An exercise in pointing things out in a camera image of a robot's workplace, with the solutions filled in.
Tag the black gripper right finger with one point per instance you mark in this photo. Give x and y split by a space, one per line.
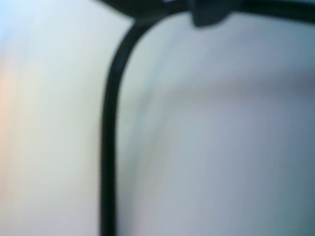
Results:
217 12

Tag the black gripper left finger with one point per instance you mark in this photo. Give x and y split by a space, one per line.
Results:
200 14

